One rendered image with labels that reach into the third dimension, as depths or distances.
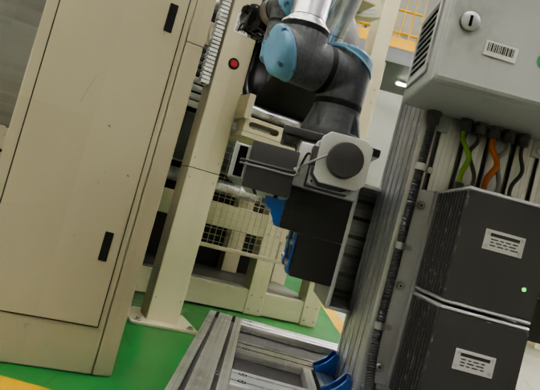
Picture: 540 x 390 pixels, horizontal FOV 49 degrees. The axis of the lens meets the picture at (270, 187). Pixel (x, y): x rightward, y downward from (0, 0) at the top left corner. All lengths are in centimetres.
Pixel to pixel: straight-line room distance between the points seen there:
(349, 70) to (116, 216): 69
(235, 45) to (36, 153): 111
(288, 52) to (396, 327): 63
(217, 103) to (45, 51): 96
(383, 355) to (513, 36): 56
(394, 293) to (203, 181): 139
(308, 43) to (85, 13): 57
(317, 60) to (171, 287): 127
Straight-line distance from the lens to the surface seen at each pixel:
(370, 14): 318
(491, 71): 91
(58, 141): 154
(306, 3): 140
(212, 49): 239
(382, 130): 1172
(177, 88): 159
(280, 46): 134
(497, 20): 94
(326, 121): 137
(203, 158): 233
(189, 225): 233
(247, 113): 227
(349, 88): 140
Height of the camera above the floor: 51
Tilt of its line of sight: 3 degrees up
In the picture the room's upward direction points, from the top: 15 degrees clockwise
